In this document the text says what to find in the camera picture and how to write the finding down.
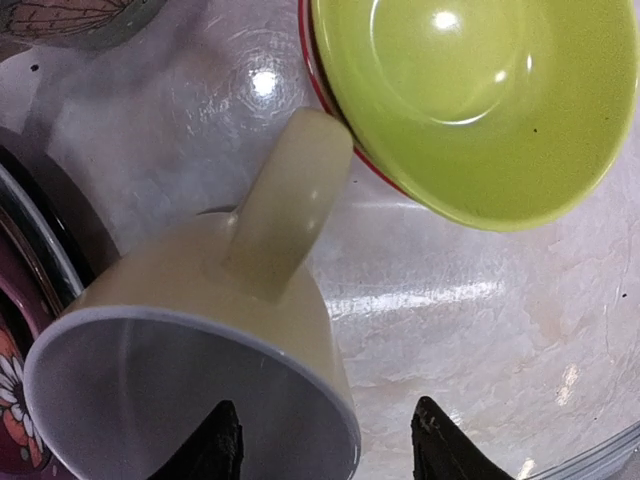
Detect lime green bowl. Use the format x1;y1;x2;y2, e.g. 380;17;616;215
301;1;639;232

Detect red white floral bowl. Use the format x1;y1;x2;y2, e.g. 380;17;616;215
297;0;409;198

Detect white shell pattern mug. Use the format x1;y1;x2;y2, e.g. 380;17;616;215
1;0;165;50

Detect pink polka dot plate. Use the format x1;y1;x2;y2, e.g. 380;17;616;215
0;209;66;480

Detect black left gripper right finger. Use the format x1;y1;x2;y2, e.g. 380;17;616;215
411;396;513;480

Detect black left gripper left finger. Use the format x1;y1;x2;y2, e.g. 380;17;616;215
149;400;244;480

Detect pale yellow cup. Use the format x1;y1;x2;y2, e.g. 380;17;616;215
24;108;361;479

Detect dark red patterned plate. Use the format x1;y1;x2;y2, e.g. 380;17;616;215
1;293;51;477

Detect black striped rim plate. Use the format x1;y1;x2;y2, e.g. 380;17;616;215
1;128;119;310

